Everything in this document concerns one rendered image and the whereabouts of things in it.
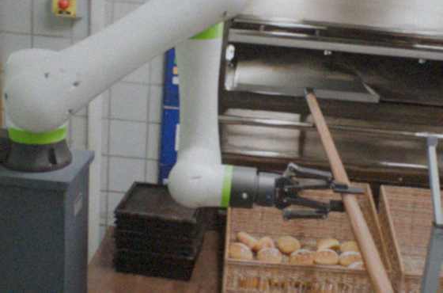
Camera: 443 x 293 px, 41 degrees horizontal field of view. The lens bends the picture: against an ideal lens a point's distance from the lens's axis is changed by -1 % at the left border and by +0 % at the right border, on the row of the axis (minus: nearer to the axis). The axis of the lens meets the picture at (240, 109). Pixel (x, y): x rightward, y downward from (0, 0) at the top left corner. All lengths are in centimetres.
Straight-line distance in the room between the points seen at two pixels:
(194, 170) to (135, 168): 114
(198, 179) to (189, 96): 20
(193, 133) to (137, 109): 97
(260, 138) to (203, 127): 95
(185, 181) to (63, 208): 26
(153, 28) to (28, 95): 26
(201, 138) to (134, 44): 35
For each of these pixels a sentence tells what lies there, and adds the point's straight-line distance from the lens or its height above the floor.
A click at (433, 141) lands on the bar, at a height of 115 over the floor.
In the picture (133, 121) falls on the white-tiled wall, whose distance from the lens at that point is 234.
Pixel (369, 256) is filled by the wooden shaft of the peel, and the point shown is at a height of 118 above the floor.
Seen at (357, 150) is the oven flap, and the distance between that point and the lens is 235.
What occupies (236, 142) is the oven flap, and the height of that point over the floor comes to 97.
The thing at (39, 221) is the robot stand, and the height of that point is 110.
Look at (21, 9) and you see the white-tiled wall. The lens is 239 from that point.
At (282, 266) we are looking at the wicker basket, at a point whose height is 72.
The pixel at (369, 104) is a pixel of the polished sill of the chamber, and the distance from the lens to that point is 232.
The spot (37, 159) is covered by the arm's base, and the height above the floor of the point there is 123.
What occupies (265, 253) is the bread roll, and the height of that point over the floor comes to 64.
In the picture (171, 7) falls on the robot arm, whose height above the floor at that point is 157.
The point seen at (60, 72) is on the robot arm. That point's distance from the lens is 111.
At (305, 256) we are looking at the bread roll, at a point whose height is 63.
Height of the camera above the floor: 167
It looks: 15 degrees down
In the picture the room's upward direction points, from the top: 5 degrees clockwise
